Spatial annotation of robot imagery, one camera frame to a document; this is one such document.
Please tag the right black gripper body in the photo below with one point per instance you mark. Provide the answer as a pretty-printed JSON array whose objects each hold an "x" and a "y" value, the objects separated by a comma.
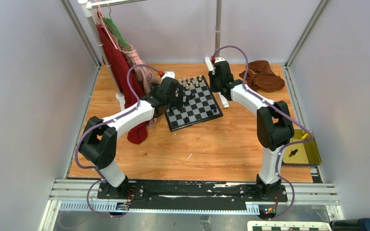
[{"x": 215, "y": 83}]

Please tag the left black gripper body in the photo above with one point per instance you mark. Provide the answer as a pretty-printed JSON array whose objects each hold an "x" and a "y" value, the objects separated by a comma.
[{"x": 176, "y": 101}]

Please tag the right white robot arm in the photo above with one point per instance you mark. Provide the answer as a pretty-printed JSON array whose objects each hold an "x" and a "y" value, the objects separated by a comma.
[{"x": 274, "y": 128}]

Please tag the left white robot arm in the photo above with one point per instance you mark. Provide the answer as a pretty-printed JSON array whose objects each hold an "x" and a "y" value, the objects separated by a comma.
[{"x": 99, "y": 140}]

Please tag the pink hanging garment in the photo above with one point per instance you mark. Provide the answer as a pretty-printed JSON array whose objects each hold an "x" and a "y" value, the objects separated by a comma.
[{"x": 144, "y": 76}]

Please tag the black white chessboard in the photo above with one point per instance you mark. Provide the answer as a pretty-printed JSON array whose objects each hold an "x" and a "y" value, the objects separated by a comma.
[{"x": 199, "y": 103}]

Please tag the brown cloth pile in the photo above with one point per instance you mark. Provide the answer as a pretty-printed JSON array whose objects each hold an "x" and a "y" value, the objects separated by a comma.
[{"x": 261, "y": 77}]

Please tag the red hanging garment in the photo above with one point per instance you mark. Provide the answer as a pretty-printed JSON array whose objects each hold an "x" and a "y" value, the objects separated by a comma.
[{"x": 120, "y": 68}]

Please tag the green clothes hanger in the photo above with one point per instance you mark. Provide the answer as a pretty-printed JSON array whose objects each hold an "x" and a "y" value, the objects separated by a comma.
[{"x": 112, "y": 28}]

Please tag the black piece in tray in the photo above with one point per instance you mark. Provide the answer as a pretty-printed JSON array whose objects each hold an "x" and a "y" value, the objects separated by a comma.
[{"x": 293, "y": 152}]

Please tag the yellow transparent tray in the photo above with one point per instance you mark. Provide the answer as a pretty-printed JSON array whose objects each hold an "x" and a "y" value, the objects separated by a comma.
[{"x": 308, "y": 154}]

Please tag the dark blue object corner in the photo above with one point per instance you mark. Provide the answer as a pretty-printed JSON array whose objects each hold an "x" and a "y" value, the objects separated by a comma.
[{"x": 362, "y": 224}]

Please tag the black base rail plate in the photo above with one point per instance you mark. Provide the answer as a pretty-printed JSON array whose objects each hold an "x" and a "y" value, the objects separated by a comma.
[{"x": 191, "y": 195}]

